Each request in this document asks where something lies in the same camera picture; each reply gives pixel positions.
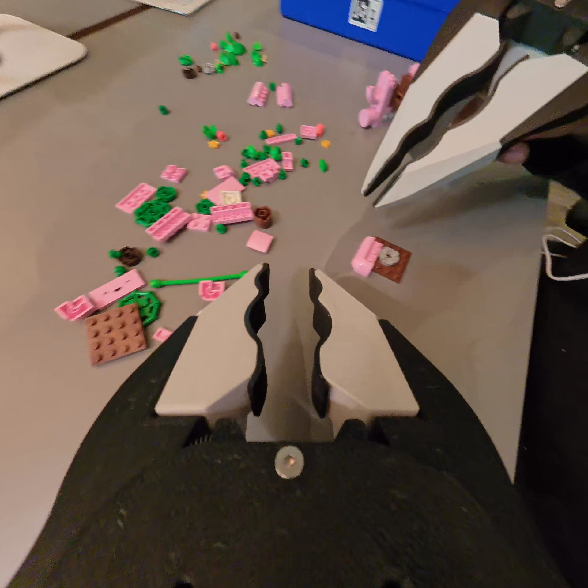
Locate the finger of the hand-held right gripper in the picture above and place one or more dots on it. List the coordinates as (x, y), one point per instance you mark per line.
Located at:
(482, 133)
(454, 55)

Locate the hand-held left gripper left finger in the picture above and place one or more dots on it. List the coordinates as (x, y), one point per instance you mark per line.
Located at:
(206, 367)

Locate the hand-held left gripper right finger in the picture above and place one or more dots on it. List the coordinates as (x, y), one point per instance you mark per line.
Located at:
(367, 367)

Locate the small brown square plate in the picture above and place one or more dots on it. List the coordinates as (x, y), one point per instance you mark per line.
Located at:
(390, 274)

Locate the pink curved corner brick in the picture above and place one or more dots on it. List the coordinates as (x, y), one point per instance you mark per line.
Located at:
(362, 265)

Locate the grey round plate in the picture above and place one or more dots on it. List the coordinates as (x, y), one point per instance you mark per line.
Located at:
(390, 256)

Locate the person's right forearm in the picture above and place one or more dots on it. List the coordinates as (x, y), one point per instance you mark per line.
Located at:
(560, 156)

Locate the person's right hand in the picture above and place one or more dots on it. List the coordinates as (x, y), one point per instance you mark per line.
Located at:
(513, 153)

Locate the pink narrow three-stud plate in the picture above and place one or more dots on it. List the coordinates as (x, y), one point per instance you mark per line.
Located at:
(161, 334)
(281, 139)

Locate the pink notched round-corner brick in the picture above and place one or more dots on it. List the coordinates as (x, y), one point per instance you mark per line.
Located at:
(204, 294)

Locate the green web wheel piece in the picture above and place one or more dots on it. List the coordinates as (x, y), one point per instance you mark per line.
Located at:
(151, 213)
(156, 303)

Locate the green flexible rod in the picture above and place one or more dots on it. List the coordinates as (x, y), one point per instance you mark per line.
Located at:
(197, 280)

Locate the pink brick-built model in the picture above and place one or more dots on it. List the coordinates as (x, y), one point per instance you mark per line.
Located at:
(376, 101)

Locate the large brown studded plate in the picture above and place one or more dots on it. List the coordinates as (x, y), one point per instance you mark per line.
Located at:
(115, 335)

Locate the long pink flat plate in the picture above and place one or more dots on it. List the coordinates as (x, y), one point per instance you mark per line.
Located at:
(115, 289)

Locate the dark brown flower piece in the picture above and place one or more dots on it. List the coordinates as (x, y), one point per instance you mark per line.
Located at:
(131, 257)

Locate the pink curved slope tile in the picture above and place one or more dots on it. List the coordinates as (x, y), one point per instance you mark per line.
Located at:
(259, 241)

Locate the blue plastic bin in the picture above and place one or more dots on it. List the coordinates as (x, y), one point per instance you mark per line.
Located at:
(321, 23)

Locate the pink four-stud brick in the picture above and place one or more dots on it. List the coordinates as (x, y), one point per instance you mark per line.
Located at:
(199, 223)

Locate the pink angled brick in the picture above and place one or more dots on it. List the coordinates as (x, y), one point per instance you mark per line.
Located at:
(73, 310)

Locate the large pink hollow brick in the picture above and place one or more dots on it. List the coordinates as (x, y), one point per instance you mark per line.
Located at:
(167, 225)

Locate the long pink hollow brick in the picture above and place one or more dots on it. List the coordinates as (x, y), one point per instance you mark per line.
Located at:
(231, 213)

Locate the brown round brick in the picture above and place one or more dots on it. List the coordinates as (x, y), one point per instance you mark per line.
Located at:
(263, 219)

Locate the green round plate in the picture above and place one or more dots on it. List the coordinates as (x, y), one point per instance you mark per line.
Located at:
(202, 209)
(160, 195)

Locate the pink square hollow plate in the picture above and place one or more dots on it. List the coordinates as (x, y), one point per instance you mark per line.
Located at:
(308, 132)

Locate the cream square plate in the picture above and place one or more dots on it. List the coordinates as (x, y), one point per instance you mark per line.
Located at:
(231, 198)

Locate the pink ridged brick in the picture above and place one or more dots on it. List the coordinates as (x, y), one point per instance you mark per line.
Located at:
(257, 95)
(285, 95)

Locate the pink flat square tile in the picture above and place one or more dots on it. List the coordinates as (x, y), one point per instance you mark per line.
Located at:
(218, 189)

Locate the pink wide studded plate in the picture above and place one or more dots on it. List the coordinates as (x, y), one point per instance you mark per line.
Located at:
(135, 197)

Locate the pink rounded brick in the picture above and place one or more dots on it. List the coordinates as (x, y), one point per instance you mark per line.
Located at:
(225, 172)

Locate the pink square studded plate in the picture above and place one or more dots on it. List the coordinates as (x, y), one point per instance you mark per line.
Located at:
(173, 173)

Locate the small pink hollow brick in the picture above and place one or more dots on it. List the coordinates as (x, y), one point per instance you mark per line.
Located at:
(287, 160)

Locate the person's black clothing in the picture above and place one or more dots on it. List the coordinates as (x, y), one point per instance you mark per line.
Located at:
(560, 413)

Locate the pink plate with round holes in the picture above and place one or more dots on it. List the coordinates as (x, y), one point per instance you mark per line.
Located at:
(262, 169)

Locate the cluster of green leaf pieces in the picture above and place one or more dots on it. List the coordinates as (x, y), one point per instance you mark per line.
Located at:
(229, 46)

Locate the scattered small green pieces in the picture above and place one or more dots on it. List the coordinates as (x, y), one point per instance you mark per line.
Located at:
(163, 110)

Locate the small dark brown piece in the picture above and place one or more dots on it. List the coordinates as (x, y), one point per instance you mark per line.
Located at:
(189, 73)

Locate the laminated instruction sheet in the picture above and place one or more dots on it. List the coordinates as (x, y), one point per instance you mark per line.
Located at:
(174, 5)

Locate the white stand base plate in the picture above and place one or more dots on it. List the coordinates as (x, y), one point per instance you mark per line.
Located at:
(36, 50)

